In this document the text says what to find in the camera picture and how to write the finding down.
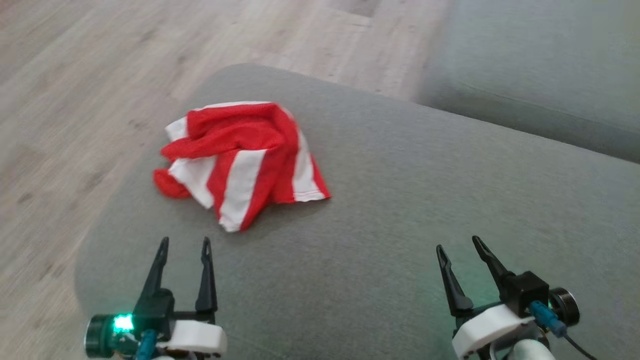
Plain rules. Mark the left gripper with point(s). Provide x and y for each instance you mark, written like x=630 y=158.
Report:
x=195 y=337

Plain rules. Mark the grey sofa seat cushion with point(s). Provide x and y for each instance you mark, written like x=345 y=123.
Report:
x=540 y=60

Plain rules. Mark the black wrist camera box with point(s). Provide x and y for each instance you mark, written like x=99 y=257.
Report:
x=155 y=307
x=525 y=292

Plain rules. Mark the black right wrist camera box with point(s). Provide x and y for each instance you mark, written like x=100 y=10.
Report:
x=525 y=292

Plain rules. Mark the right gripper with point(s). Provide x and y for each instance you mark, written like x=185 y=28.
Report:
x=485 y=327

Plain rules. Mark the red white striped garment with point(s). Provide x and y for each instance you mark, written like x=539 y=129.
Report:
x=240 y=145

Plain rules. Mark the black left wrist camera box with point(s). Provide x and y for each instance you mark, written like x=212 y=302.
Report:
x=155 y=307

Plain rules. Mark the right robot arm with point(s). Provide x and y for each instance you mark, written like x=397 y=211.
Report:
x=527 y=351

